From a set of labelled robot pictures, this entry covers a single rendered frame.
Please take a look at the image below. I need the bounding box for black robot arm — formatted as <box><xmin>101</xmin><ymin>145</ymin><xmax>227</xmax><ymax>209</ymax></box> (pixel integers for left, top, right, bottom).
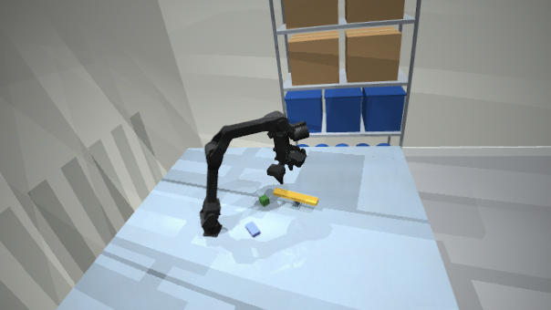
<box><xmin>199</xmin><ymin>110</ymin><xmax>309</xmax><ymax>238</ymax></box>

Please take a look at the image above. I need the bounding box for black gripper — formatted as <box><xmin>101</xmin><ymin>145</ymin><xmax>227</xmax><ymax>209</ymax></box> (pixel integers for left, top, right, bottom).
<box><xmin>266</xmin><ymin>144</ymin><xmax>300</xmax><ymax>184</ymax></box>

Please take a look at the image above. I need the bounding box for green block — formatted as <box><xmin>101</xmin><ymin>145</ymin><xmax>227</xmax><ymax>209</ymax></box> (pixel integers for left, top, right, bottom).
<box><xmin>259</xmin><ymin>195</ymin><xmax>270</xmax><ymax>207</ymax></box>

